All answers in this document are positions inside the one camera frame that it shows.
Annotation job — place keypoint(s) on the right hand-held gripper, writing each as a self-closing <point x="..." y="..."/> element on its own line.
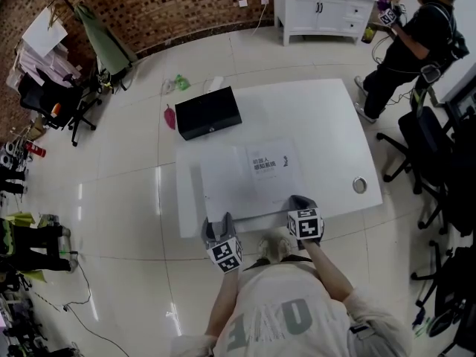
<point x="306" y="225"/>

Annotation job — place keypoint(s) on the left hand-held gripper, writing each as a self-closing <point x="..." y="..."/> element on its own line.
<point x="225" y="255"/>

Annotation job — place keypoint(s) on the white book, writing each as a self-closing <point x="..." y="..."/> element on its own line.
<point x="230" y="184"/>

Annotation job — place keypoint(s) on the person's left forearm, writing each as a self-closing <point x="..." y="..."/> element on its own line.
<point x="227" y="303"/>

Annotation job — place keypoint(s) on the person's right forearm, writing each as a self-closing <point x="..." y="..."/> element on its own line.
<point x="327" y="270"/>

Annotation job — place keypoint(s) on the person's beige shoe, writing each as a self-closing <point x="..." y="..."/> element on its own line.
<point x="274" y="245"/>

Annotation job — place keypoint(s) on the silver table grommet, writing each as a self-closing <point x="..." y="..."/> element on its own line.
<point x="354" y="184"/>

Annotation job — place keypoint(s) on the white table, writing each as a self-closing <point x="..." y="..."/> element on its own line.
<point x="316" y="125"/>

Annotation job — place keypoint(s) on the person's light grey shirt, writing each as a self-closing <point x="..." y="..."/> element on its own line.
<point x="290" y="311"/>

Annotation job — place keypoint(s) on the black box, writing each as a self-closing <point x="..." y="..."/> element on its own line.
<point x="208" y="112"/>

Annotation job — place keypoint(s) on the magenta bag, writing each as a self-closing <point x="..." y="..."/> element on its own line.
<point x="170" y="117"/>

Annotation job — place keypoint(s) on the black office chair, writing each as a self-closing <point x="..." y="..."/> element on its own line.
<point x="422" y="132"/>
<point x="453" y="292"/>
<point x="52" y="99"/>
<point x="461" y="169"/>

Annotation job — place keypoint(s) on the green plastic bag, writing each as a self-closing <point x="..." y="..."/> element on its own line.
<point x="182" y="82"/>

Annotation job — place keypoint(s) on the clear plastic bag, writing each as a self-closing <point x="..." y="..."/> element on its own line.
<point x="169" y="86"/>

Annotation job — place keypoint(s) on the yellow green bottle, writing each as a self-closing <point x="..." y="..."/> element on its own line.
<point x="368" y="35"/>

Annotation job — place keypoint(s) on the white cabinet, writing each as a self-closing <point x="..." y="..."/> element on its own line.
<point x="320" y="9"/>

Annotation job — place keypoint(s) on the red fire extinguisher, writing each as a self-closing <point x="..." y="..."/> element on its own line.
<point x="36" y="150"/>

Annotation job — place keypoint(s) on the cardboard box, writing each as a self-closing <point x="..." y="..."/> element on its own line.
<point x="35" y="128"/>

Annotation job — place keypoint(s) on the green ironing board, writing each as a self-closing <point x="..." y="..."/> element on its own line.
<point x="106" y="47"/>

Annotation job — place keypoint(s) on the clothes rack with white board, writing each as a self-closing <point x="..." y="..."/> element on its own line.
<point x="44" y="32"/>

